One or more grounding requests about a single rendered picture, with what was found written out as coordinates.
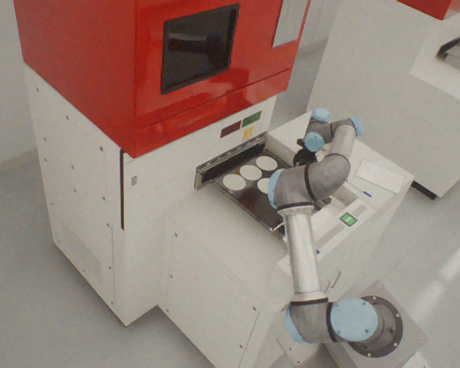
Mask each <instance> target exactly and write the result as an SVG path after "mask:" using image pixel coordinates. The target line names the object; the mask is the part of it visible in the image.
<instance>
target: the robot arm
mask: <svg viewBox="0 0 460 368"><path fill-rule="evenodd" d="M329 119H330V113H329V112H328V111H327V110H325V109H323V108H315V109H313V111H312V113H311V115H310V120H309V123H308V125H307V129H306V131H305V134H304V138H303V139H297V142H296V144H297V145H298V146H302V147H303V149H299V150H298V151H297V154H296V155H294V158H293V164H294V168H292V169H283V170H281V171H279V172H275V173H274V174H273V175H272V176H271V178H270V180H268V200H270V201H271V205H272V206H273V207H274V208H276V209H277V210H278V214H279V215H281V216H282V217H283V221H284V227H285V232H286V238H287V249H288V254H289V261H290V266H291V277H292V282H293V288H294V296H293V297H292V298H291V304H290V305H289V306H287V308H286V310H285V315H284V318H285V323H286V328H287V331H288V333H289V334H290V335H291V337H292V338H293V339H294V340H295V341H296V342H298V343H309V344H312V343H335V342H354V343H355V344H356V345H357V346H358V347H361V348H363V349H365V350H371V351H377V350H383V349H385V348H387V347H388V346H389V345H390V344H391V343H392V342H393V340H394V337H395V335H396V332H397V324H396V318H395V317H394V315H393V314H392V312H391V311H390V310H389V309H388V308H387V307H385V306H384V305H382V304H380V303H377V302H374V301H364V300H362V299H359V298H355V297H349V298H345V299H343V300H341V301H334V302H329V300H328V296H327V295H326V294H325V293H324V292H323V290H322V287H321V281H320V271H319V266H318V261H317V251H315V245H314V235H313V230H312V224H311V215H310V213H311V212H312V209H313V208H314V204H313V201H317V200H321V199H325V198H328V197H329V196H331V195H333V194H334V193H335V192H336V191H337V190H338V189H339V188H340V187H341V186H342V185H343V184H344V183H345V182H346V179H347V178H348V177H349V174H350V170H351V164H350V157H351V153H352V150H353V145H354V141H355V138H356V137H358V136H362V135H363V123H362V120H361V119H360V118H359V116H355V117H350V118H347V119H345V120H339V121H337V122H333V123H328V122H329ZM328 143H331V145H330V147H329V150H328V153H327V155H326V156H325V157H324V158H323V159H322V160H321V161H319V162H318V159H317V156H316V153H318V152H319V151H320V150H321V149H322V148H323V147H324V144H328Z"/></svg>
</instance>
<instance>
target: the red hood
mask: <svg viewBox="0 0 460 368"><path fill-rule="evenodd" d="M13 4H14V8H15V17H16V21H17V26H18V35H19V40H20V45H21V53H22V58H23V61H24V62H25V63H26V64H27V65H28V66H29V67H30V68H31V69H32V70H33V71H36V72H37V73H38V75H39V76H40V77H42V78H43V79H44V80H45V81H46V82H47V83H48V84H50V85H51V86H52V87H53V88H54V89H55V90H56V91H57V92H58V93H59V94H61V95H62V97H64V98H65V99H66V100H67V101H68V102H69V103H71V104H72V105H73V106H74V107H75V108H76V109H78V110H79V111H80V112H81V113H82V114H83V115H84V116H85V117H86V118H87V119H88V120H89V121H90V122H92V123H93V124H94V125H95V126H96V127H97V128H99V129H100V130H102V131H103V133H104V134H105V135H107V136H108V137H109V138H110V139H111V140H112V141H114V142H115V144H117V145H118V146H120V147H121V148H122V149H123V151H124V152H125V153H127V154H128V155H129V156H130V157H131V158H132V159H135V158H138V157H140V156H142V155H144V154H147V153H149V152H151V151H153V150H155V149H157V148H159V147H161V146H164V145H166V144H168V143H171V142H173V141H175V140H177V139H180V138H182V137H184V136H186V135H188V134H190V133H192V132H194V131H197V130H200V129H202V128H203V127H207V126H208V125H210V124H213V123H216V122H218V120H221V119H223V118H225V117H228V116H231V115H232V114H234V113H237V112H239V111H242V110H244V109H246V108H249V107H251V106H253V104H257V103H259V102H261V101H263V100H266V99H268V98H269V97H273V96H275V95H277V94H280V93H282V92H284V91H286V90H288V85H289V82H290V79H291V74H292V70H293V66H294V62H295V58H296V56H297V50H298V47H299V44H300V40H301V35H302V31H303V29H304V23H305V21H306V20H307V15H308V12H309V8H310V5H311V0H13Z"/></svg>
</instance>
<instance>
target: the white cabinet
mask: <svg viewBox="0 0 460 368"><path fill-rule="evenodd" d="M401 201H402V200H400V201H399V202H398V203H396V204H395V205H394V206H393V207H392V208H391V209H390V210H389V211H388V212H387V213H386V214H385V215H384V216H382V217H381V218H380V219H379V220H378V221H377V222H375V223H374V224H373V225H372V226H371V227H370V228H369V229H368V230H367V231H366V233H364V234H363V235H362V236H360V237H359V238H358V239H357V240H356V241H355V242H354V243H353V244H352V245H351V246H350V247H349V248H348V249H346V250H345V251H344V252H343V253H342V254H341V255H339V256H338V257H337V258H336V260H335V261H334V262H331V263H330V264H329V265H328V266H327V267H326V268H325V269H324V270H322V272H321V273H320V281H321V287H322V290H323V292H324V293H325V294H326V295H327V296H328V300H329V302H334V301H337V300H338V299H339V298H341V297H342V296H343V295H344V293H345V292H346V291H347V290H348V289H349V288H350V287H351V286H353V283H354V281H355V280H356V279H357V276H358V274H359V273H360V271H361V269H362V267H363V266H364V264H365V262H366V260H367V259H368V257H369V256H370V254H371V252H372V251H373V249H374V248H375V246H376V243H377V242H378V240H379V238H380V236H381V234H382V233H383V232H384V231H385V228H386V227H387V225H388V223H389V221H390V219H391V218H392V217H393V215H394V212H395V211H396V209H397V207H398V205H399V204H400V202H401ZM290 304H291V300H289V301H288V302H286V303H285V304H284V305H283V306H282V308H280V309H279V310H278V311H277V312H276V313H275V312H274V311H273V310H272V309H271V308H270V307H269V306H268V305H267V304H266V303H265V302H264V301H263V300H262V299H261V298H260V297H259V296H258V295H257V294H254V293H253V292H252V291H251V290H250V289H249V287H248V286H247V285H246V284H244V283H243V282H242V281H240V280H239V279H238V278H237V277H236V276H235V275H234V274H233V273H231V271H230V270H229V269H228V268H227V267H226V266H224V265H223V264H222V263H221V262H220V261H219V260H218V259H217V258H216V257H215V256H214V255H213V254H211V253H210V252H209V251H208V250H207V249H206V248H205V247H204V246H203V245H201V244H200V243H199V242H198V241H196V239H195V238H194V237H193V236H192V235H190V234H189V233H188V232H187V231H186V230H185V229H184V228H183V227H182V226H181V225H180V224H179V223H178V222H177V221H176V220H175V219H174V218H173V217H172V216H171V215H169V214H167V213H166V212H165V216H164V226H163V246H162V255H161V266H160V276H159V296H158V306H159V307H160V309H161V310H162V311H164V312H165V313H166V314H167V315H168V317H169V318H170V319H171V320H172V321H173V322H174V323H175V324H176V325H177V327H178V328H179V329H180V330H181V331H182V332H183V333H184V334H185V335H186V336H187V337H188V338H189V339H190V340H191V341H192V342H193V343H194V344H195V345H196V346H197V348H198V349H199V350H200V351H201V352H202V353H203V354H204V355H205V356H206V357H207V359H208V360H210V361H211V362H212V363H213V365H214V366H215V367H216V368H269V367H270V366H271V365H272V363H273V362H275V361H276V360H277V359H278V358H279V357H280V356H281V355H282V354H283V353H284V352H283V350H282V349H281V347H280V346H279V343H278V342H277V340H276V337H277V336H278V335H279V334H281V333H282V332H283V331H284V330H286V329H287V328H286V323H285V318H284V315H285V310H286V308H287V306H289V305H290Z"/></svg>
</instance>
